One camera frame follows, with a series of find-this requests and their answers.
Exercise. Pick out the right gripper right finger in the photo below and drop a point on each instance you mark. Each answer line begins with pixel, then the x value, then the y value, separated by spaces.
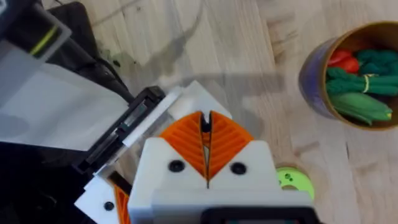
pixel 242 161

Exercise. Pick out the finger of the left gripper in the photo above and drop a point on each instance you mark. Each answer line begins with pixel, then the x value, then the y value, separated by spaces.
pixel 199 96
pixel 105 205

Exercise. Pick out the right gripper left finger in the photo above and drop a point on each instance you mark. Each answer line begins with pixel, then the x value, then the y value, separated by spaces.
pixel 168 161

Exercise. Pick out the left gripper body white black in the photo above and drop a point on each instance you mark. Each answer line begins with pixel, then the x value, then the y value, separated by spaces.
pixel 62 109

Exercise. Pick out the green disc with holes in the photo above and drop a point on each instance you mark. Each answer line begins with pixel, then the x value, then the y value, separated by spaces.
pixel 295 182

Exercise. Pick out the purple tub with toy vegetables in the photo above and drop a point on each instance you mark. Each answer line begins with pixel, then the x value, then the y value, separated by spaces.
pixel 357 81

